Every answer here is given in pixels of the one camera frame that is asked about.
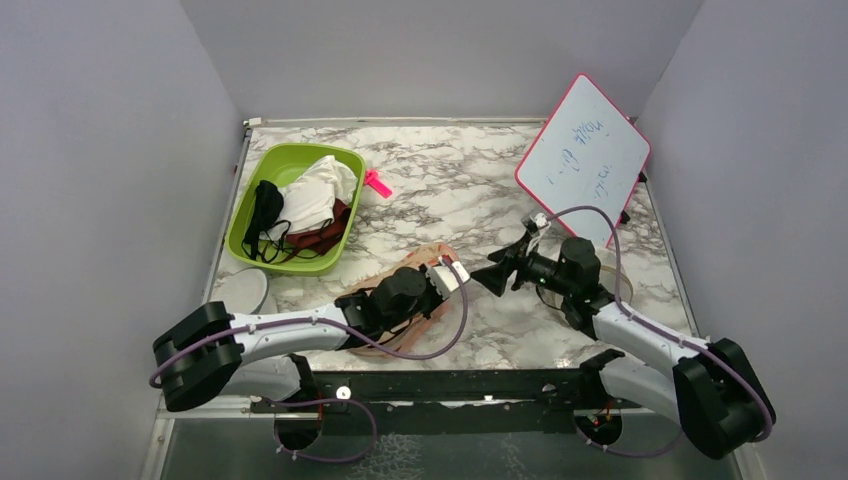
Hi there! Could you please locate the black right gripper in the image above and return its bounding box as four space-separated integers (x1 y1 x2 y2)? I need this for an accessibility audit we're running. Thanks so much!
471 231 575 297

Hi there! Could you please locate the peach patterned mesh laundry bag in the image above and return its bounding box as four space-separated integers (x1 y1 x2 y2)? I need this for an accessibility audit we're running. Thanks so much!
342 243 460 354

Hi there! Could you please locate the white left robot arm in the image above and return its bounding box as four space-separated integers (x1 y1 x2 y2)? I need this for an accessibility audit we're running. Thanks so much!
149 243 477 412

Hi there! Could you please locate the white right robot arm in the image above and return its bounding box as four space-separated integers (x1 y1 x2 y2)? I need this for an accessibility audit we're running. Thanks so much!
471 236 776 459

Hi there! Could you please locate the dark red bra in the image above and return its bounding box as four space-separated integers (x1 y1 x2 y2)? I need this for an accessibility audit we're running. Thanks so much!
284 199 352 261

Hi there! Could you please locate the black bra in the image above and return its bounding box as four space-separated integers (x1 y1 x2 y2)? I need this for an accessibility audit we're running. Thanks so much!
241 180 291 264

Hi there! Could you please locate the white round mesh bag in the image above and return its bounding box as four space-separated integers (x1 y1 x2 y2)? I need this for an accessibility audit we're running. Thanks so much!
209 268 278 315

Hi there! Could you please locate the pink plastic clip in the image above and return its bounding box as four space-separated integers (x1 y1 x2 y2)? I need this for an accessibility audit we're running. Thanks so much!
363 169 393 199

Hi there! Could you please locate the white cloth garment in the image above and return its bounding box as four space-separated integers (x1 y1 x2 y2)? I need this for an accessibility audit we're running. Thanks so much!
278 155 358 233

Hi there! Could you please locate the pink framed whiteboard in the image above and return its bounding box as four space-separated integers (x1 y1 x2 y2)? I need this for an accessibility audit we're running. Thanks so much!
514 73 651 225

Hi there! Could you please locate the green plastic basket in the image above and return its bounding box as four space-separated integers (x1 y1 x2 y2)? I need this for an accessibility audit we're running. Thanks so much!
223 143 366 276

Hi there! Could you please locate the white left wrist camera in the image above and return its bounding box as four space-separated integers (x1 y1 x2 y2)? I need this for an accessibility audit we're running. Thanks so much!
426 261 471 299

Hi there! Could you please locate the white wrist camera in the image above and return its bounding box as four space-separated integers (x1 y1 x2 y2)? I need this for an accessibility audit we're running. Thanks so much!
426 261 471 299
522 212 550 238

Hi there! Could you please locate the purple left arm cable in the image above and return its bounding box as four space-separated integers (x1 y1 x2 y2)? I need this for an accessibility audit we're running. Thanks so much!
148 258 470 389

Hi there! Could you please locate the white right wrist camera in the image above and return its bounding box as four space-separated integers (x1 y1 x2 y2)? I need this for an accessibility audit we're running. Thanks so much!
522 212 550 238

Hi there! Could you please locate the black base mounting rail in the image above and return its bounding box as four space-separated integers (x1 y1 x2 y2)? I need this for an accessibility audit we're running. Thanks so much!
250 369 630 436

